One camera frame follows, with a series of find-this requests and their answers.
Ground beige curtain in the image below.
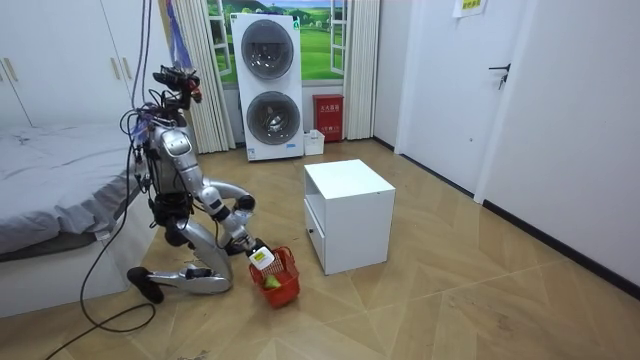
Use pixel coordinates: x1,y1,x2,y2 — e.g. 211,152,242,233
172,0,237,155
343,0,383,142

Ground white wardrobe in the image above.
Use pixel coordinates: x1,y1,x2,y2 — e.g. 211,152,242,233
0,0,174,129

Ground red plastic basket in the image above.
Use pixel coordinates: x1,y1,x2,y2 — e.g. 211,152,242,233
248,245,302,309

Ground black floor cable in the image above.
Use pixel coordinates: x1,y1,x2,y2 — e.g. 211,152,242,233
43,142,157,360

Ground white washing machine tower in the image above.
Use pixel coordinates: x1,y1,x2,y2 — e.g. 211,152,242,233
230,12,306,163

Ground white bedside cabinet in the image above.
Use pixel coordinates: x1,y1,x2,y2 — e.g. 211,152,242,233
303,158,397,276

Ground small white bin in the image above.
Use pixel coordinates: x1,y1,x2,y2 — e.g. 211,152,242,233
303,129,326,157

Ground paper notice with yellow label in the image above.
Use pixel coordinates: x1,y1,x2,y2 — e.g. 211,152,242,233
451,0,489,20

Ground black door handle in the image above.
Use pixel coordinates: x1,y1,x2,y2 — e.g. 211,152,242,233
488,62,512,92

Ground red fire equipment box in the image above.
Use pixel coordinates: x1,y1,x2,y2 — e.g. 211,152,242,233
312,93,346,144

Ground landscape window wall poster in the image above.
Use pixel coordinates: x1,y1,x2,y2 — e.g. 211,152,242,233
206,0,351,85

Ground white door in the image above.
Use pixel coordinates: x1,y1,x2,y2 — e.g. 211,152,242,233
398,0,527,197

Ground grey bed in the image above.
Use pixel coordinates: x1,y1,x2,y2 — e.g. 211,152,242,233
0,121,162,319

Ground robot legs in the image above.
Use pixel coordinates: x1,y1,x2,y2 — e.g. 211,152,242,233
126,215,235,305

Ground cable bundle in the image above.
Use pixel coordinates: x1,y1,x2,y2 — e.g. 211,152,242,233
129,0,194,110

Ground robot body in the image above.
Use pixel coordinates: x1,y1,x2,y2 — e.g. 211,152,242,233
118,64,204,248

